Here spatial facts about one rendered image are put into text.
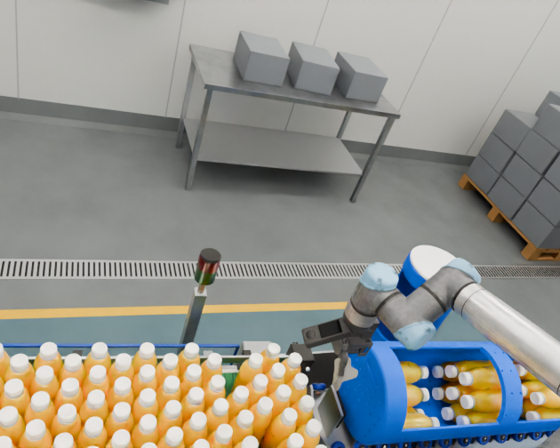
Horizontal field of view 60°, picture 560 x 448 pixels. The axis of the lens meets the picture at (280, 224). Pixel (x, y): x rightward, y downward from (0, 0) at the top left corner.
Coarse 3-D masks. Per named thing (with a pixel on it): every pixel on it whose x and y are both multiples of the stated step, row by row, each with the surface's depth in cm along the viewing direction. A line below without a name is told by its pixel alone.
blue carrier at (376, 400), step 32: (384, 352) 137; (416, 352) 161; (448, 352) 165; (480, 352) 170; (352, 384) 146; (384, 384) 130; (416, 384) 164; (512, 384) 144; (352, 416) 144; (384, 416) 129; (512, 416) 144
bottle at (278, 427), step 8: (280, 416) 131; (272, 424) 132; (280, 424) 130; (288, 424) 129; (272, 432) 132; (280, 432) 130; (288, 432) 130; (264, 440) 136; (272, 440) 133; (280, 440) 131
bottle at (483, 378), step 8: (472, 368) 153; (480, 368) 152; (488, 368) 152; (472, 376) 149; (480, 376) 149; (488, 376) 150; (496, 376) 151; (472, 384) 150; (480, 384) 149; (488, 384) 149; (496, 384) 151
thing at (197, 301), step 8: (192, 296) 155; (200, 296) 152; (192, 304) 154; (200, 304) 154; (192, 312) 156; (200, 312) 156; (192, 320) 158; (184, 328) 163; (192, 328) 161; (184, 336) 162; (192, 336) 163
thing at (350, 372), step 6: (336, 360) 120; (348, 360) 120; (336, 366) 120; (348, 366) 120; (336, 372) 119; (348, 372) 120; (354, 372) 121; (336, 378) 119; (342, 378) 119; (348, 378) 120; (336, 384) 120; (336, 390) 121
